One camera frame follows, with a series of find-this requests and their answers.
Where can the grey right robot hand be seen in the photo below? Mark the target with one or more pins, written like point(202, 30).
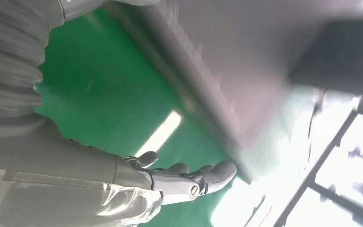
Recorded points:
point(59, 175)

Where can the grey metal machine housing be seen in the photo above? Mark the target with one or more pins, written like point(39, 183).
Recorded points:
point(231, 62)

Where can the black box-shaped object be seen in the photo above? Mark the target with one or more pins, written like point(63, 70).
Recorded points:
point(341, 53)

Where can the ribbed grey right arm sleeve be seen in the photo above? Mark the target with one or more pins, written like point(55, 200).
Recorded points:
point(9, 62)

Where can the black window frame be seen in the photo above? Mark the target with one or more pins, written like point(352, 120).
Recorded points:
point(325, 155)

